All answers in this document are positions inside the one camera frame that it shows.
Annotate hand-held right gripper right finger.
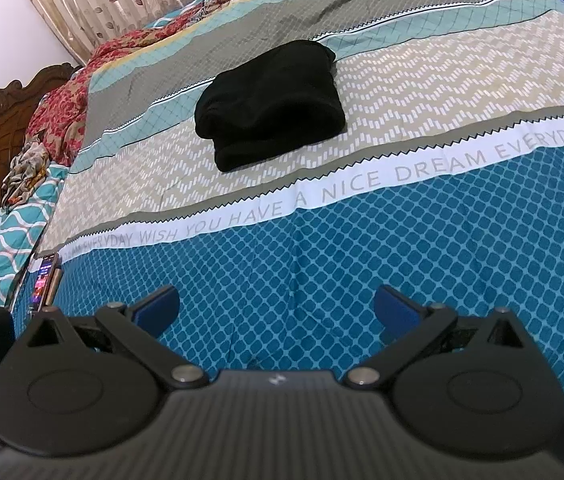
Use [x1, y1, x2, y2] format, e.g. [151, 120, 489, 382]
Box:
[344, 284, 531, 389]

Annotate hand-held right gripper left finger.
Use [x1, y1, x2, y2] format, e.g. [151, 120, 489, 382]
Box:
[16, 285, 210, 389]

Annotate black pants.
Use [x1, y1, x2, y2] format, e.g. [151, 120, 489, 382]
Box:
[194, 39, 347, 174]

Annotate smartphone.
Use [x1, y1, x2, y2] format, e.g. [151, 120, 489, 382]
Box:
[26, 252, 62, 317]

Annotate striped patterned bed sheet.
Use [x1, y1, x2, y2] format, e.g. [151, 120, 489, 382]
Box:
[9, 0, 564, 413]

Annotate teal white patterned pillow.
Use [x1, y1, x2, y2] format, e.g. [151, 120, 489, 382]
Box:
[0, 164, 70, 308]

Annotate crumpled floral scarf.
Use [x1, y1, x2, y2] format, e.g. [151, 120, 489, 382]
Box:
[1, 141, 52, 212]

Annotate red floral blanket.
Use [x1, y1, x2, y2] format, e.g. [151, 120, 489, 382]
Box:
[26, 0, 388, 167]

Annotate beige leaf print curtain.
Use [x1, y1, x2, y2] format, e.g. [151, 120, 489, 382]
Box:
[4, 0, 313, 65]

